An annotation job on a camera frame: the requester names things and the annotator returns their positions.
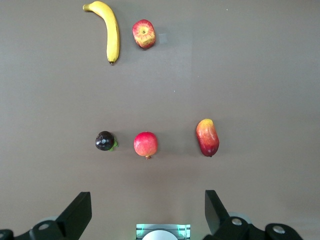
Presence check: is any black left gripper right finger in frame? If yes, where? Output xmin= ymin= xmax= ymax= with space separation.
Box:
xmin=203 ymin=189 xmax=253 ymax=240

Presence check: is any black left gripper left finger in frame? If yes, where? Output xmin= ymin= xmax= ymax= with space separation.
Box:
xmin=29 ymin=191 xmax=93 ymax=240

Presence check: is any yellow banana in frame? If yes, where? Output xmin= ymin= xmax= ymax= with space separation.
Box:
xmin=82 ymin=0 xmax=121 ymax=65

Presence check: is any red yellow apple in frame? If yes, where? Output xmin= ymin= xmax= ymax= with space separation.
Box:
xmin=131 ymin=19 xmax=156 ymax=50

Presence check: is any red yellow mango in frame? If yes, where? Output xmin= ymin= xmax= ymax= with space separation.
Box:
xmin=195 ymin=118 xmax=220 ymax=158

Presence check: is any dark purple eggplant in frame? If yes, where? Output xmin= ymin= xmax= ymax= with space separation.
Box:
xmin=94 ymin=130 xmax=119 ymax=152

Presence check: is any red pomegranate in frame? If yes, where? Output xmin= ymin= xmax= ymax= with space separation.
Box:
xmin=133 ymin=131 xmax=159 ymax=160

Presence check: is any brown table cover sheet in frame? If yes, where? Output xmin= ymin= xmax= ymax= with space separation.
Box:
xmin=0 ymin=0 xmax=320 ymax=240

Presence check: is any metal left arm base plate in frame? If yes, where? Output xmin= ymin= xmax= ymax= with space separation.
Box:
xmin=136 ymin=223 xmax=191 ymax=240

